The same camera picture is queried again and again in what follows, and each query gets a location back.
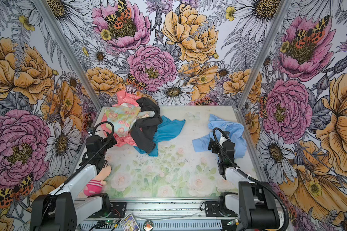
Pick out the front aluminium rail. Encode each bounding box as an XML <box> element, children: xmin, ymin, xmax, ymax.
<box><xmin>78</xmin><ymin>197</ymin><xmax>235</xmax><ymax>231</ymax></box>

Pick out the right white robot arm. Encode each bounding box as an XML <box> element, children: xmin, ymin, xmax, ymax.
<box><xmin>208</xmin><ymin>128</ymin><xmax>288</xmax><ymax>231</ymax></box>

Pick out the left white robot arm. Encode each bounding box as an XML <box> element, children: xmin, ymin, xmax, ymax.
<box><xmin>29</xmin><ymin>134</ymin><xmax>115</xmax><ymax>231</ymax></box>

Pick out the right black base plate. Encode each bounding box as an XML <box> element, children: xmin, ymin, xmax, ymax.
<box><xmin>200</xmin><ymin>201</ymin><xmax>238</xmax><ymax>218</ymax></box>

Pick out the light blue shirt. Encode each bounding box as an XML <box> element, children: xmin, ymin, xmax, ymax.
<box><xmin>192</xmin><ymin>114</ymin><xmax>248</xmax><ymax>159</ymax></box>

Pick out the aluminium corner post left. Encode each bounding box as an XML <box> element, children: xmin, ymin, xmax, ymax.
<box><xmin>34</xmin><ymin>1</ymin><xmax>103</xmax><ymax>111</ymax></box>

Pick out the floral pastel cloth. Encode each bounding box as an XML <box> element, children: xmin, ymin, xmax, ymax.
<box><xmin>105</xmin><ymin>103</ymin><xmax>155</xmax><ymax>137</ymax></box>

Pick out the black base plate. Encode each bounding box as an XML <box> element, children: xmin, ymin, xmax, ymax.
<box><xmin>89</xmin><ymin>202</ymin><xmax>127</xmax><ymax>218</ymax></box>
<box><xmin>200</xmin><ymin>201</ymin><xmax>238</xmax><ymax>218</ymax></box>

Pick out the right black corrugated cable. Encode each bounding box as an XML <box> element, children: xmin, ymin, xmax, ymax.
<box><xmin>212</xmin><ymin>127</ymin><xmax>290</xmax><ymax>231</ymax></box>

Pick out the aluminium corner post right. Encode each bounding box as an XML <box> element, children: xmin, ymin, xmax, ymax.
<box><xmin>236</xmin><ymin>0</ymin><xmax>292</xmax><ymax>111</ymax></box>

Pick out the round badge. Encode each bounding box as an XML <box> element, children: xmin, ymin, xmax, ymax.
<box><xmin>143</xmin><ymin>220</ymin><xmax>154</xmax><ymax>231</ymax></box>

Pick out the aluminium corner post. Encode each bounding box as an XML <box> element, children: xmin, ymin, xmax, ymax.
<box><xmin>236</xmin><ymin>0</ymin><xmax>292</xmax><ymax>111</ymax></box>
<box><xmin>34</xmin><ymin>1</ymin><xmax>103</xmax><ymax>111</ymax></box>

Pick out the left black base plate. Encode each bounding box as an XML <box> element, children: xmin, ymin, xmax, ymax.
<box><xmin>89</xmin><ymin>202</ymin><xmax>127</xmax><ymax>218</ymax></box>

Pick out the left black cable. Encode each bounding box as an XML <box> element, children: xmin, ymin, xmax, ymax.
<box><xmin>40</xmin><ymin>121</ymin><xmax>115</xmax><ymax>220</ymax></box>

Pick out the black cloth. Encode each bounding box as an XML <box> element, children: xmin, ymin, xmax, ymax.
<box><xmin>131</xmin><ymin>97</ymin><xmax>163</xmax><ymax>154</ymax></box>

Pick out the colourful card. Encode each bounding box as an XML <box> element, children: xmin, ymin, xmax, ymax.
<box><xmin>120</xmin><ymin>214</ymin><xmax>140</xmax><ymax>231</ymax></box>

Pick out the teal cloth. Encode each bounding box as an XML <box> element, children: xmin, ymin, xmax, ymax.
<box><xmin>148</xmin><ymin>116</ymin><xmax>186</xmax><ymax>157</ymax></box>

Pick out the cartoon boy plush doll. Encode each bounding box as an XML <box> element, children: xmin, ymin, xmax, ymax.
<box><xmin>83</xmin><ymin>162</ymin><xmax>111</xmax><ymax>197</ymax></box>

